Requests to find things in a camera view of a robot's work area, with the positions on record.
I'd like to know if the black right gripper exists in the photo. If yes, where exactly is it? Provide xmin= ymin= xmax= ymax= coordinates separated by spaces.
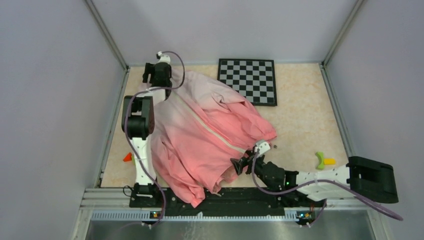
xmin=231 ymin=149 xmax=266 ymax=181

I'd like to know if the pink zip-up jacket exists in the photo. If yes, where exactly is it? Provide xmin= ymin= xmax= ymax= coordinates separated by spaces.
xmin=151 ymin=69 xmax=277 ymax=207

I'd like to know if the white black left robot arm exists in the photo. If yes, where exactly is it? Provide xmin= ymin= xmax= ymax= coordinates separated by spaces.
xmin=121 ymin=62 xmax=173 ymax=207

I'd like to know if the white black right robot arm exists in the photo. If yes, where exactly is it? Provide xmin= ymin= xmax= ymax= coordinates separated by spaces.
xmin=230 ymin=156 xmax=399 ymax=206

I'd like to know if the black white checkerboard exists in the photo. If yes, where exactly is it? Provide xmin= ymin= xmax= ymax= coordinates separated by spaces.
xmin=217 ymin=58 xmax=278 ymax=107

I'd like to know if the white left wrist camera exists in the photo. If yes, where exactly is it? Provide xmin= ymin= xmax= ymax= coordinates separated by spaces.
xmin=156 ymin=51 xmax=171 ymax=65

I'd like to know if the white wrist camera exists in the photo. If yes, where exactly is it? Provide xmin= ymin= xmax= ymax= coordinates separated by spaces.
xmin=253 ymin=139 xmax=272 ymax=158
xmin=156 ymin=51 xmax=171 ymax=65

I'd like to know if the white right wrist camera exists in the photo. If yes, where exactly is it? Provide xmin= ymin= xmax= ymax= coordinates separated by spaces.
xmin=253 ymin=139 xmax=272 ymax=158

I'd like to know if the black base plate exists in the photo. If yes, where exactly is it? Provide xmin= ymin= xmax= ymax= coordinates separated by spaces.
xmin=129 ymin=187 xmax=324 ymax=217

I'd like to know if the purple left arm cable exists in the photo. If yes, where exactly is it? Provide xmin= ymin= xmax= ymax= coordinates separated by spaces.
xmin=123 ymin=50 xmax=186 ymax=229

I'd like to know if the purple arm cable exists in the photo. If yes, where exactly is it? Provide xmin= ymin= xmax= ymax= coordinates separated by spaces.
xmin=123 ymin=50 xmax=186 ymax=229
xmin=251 ymin=149 xmax=404 ymax=228

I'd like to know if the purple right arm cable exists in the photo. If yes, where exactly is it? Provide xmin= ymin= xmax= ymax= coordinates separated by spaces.
xmin=251 ymin=149 xmax=404 ymax=228

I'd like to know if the aluminium frame rail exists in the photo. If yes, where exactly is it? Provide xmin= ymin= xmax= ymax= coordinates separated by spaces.
xmin=72 ymin=186 xmax=394 ymax=240

